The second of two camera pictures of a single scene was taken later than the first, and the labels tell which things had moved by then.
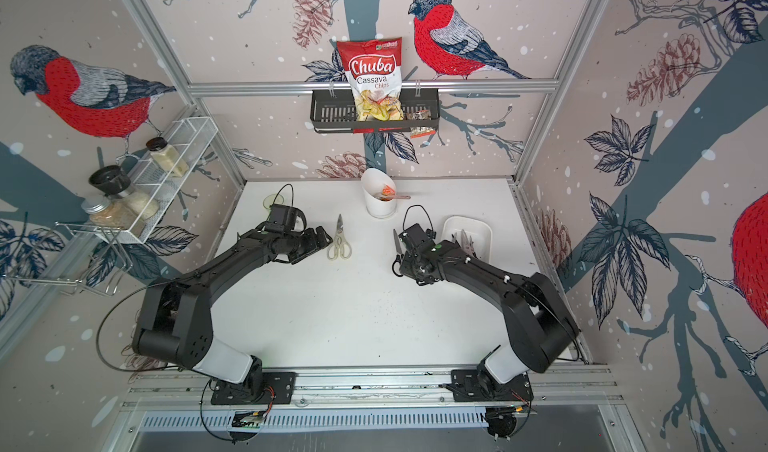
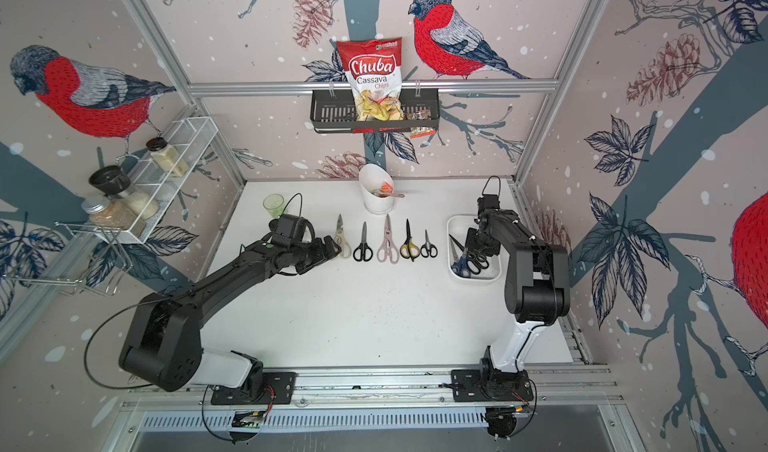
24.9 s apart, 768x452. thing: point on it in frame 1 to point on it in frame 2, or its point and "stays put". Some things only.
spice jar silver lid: x=104 y=213 stays put
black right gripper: x=405 y=271 to x=493 y=248
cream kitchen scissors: x=340 y=246 stays put
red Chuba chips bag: x=373 y=72 stays put
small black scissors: x=397 y=262 to x=363 y=251
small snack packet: x=417 y=132 stays put
